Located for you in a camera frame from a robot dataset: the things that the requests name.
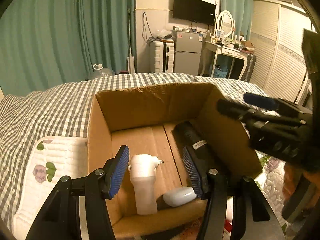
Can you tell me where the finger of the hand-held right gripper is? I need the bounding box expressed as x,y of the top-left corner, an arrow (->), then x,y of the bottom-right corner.
217,98 -> 307,131
244,92 -> 313,116

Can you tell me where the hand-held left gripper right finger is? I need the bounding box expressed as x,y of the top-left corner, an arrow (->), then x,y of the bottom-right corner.
182,147 -> 272,240

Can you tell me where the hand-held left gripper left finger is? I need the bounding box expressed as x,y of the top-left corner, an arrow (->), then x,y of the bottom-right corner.
25,145 -> 130,240

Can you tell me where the white handheld device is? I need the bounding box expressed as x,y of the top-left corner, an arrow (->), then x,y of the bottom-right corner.
128,154 -> 164,215

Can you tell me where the brown cardboard box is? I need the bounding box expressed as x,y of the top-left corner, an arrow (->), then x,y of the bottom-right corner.
87,82 -> 263,237

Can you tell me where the person's right hand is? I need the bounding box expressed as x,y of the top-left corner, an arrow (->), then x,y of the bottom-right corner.
283,164 -> 304,202

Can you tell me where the white oval gadget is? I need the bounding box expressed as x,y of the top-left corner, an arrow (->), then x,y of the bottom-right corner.
163,187 -> 196,207

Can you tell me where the black cylindrical device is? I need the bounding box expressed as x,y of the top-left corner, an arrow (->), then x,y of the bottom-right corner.
173,121 -> 227,180

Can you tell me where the blue basket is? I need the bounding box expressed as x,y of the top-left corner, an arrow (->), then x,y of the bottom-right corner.
212,64 -> 229,79

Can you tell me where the white louvered wardrobe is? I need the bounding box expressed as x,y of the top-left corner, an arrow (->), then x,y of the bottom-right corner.
250,0 -> 316,105

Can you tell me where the white floral quilted pillow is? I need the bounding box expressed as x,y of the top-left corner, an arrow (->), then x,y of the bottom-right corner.
12,136 -> 88,233

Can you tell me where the white dressing table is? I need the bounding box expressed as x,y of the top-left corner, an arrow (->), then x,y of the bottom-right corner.
199,39 -> 256,81

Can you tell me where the white oval mirror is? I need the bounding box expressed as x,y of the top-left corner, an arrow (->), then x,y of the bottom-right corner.
214,10 -> 237,41

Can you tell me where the grey small fridge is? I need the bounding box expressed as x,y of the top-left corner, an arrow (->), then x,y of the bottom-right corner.
174,30 -> 204,75

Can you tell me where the grey checkered blanket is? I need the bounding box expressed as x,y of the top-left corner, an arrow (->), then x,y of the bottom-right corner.
0,72 -> 273,230

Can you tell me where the narrow green curtain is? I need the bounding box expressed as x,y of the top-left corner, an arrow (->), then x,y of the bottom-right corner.
220,0 -> 254,40

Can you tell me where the clear water jug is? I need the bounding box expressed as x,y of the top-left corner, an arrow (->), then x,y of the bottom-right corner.
86,64 -> 116,81

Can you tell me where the white suitcase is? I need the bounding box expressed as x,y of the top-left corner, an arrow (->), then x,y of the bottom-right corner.
149,40 -> 176,73

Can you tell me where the white flat mop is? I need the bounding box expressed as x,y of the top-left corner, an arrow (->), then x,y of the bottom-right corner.
126,8 -> 136,74

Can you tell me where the clear plastic bag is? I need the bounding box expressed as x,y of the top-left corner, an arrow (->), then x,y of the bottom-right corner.
154,28 -> 173,41

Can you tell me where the wide green curtain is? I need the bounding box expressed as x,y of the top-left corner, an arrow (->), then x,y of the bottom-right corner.
0,0 -> 137,97

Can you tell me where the black wall television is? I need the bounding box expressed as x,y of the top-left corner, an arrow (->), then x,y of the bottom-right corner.
173,0 -> 217,27

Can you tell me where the dark hanging cable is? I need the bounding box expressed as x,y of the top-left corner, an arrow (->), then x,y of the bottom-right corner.
142,11 -> 155,42

